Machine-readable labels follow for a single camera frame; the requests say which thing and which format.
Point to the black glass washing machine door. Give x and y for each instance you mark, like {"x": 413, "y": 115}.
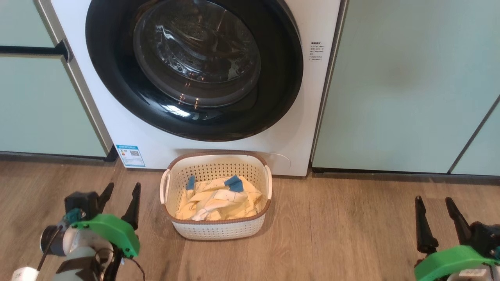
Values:
{"x": 117, "y": 86}

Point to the white perforated laundry basket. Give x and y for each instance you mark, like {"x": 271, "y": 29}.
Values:
{"x": 218, "y": 230}

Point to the white front-load washing machine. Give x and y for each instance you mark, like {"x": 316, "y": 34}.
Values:
{"x": 316, "y": 117}

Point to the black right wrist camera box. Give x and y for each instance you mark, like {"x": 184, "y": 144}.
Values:
{"x": 486, "y": 238}

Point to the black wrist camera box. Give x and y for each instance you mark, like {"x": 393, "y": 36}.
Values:
{"x": 80, "y": 201}
{"x": 486, "y": 238}

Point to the pale yellow garment blue trim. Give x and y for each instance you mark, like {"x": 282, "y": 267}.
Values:
{"x": 218, "y": 203}

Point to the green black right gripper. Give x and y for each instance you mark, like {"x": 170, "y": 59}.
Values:
{"x": 449, "y": 261}

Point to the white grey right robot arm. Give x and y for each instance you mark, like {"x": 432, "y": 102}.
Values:
{"x": 472, "y": 275}

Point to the blue energy label sticker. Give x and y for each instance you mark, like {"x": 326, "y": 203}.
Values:
{"x": 130, "y": 156}

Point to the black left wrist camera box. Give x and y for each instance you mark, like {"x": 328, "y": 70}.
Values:
{"x": 80, "y": 201}

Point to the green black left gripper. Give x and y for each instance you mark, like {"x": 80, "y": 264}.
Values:
{"x": 113, "y": 234}

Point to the pale green cabinet door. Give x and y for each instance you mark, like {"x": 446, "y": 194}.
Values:
{"x": 19, "y": 23}
{"x": 43, "y": 109}
{"x": 398, "y": 86}
{"x": 482, "y": 152}

